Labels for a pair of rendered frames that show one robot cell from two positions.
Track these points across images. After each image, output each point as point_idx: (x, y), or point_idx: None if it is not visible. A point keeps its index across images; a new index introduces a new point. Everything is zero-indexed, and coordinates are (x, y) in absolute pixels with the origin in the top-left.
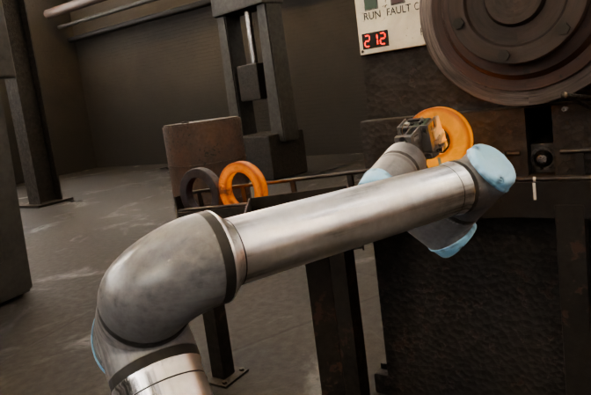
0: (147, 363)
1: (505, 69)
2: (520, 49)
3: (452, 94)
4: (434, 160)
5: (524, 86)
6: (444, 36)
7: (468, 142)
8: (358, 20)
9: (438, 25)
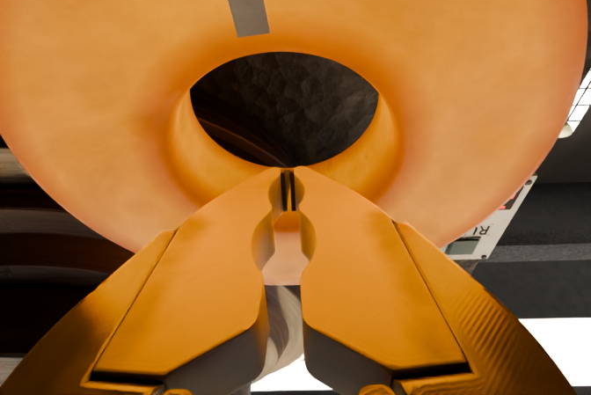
0: None
1: (75, 278)
2: (6, 371)
3: (324, 65)
4: None
5: (4, 216)
6: (281, 306)
7: (15, 150)
8: (503, 226)
9: (297, 318)
